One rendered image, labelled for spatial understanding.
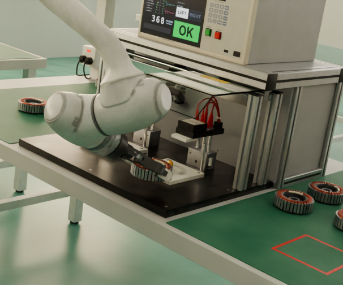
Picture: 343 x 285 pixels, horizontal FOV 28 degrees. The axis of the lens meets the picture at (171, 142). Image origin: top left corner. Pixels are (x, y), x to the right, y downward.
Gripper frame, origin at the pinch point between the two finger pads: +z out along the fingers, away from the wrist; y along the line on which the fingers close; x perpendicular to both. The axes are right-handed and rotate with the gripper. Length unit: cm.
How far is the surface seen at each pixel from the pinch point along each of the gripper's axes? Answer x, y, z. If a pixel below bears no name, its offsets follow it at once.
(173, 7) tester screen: 49, -25, 5
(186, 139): 13.2, -3.5, 12.9
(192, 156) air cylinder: 11.1, -8.0, 25.4
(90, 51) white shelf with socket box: 44, -117, 67
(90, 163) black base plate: -5.6, -23.3, 2.7
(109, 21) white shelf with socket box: 61, -115, 67
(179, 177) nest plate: 2.3, -0.1, 13.8
